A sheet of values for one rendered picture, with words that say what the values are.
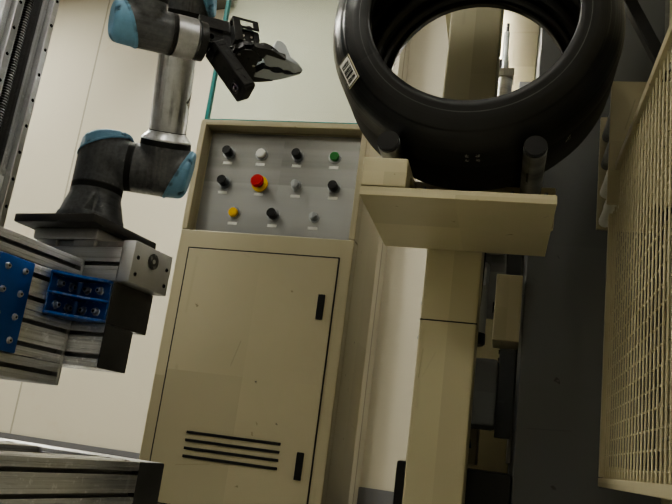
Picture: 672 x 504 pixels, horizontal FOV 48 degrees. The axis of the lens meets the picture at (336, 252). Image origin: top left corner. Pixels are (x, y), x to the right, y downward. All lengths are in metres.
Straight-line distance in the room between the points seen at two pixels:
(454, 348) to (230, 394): 0.74
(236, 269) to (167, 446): 0.54
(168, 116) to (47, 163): 4.39
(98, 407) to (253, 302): 3.11
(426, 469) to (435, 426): 0.09
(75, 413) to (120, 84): 2.42
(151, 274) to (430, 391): 0.67
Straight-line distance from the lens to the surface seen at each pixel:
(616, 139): 1.82
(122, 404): 5.11
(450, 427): 1.72
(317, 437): 2.13
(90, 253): 1.68
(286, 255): 2.23
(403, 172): 1.46
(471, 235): 1.64
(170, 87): 1.77
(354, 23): 1.62
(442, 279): 1.77
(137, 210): 5.42
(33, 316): 1.59
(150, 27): 1.39
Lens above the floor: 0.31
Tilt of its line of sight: 14 degrees up
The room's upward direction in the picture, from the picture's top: 8 degrees clockwise
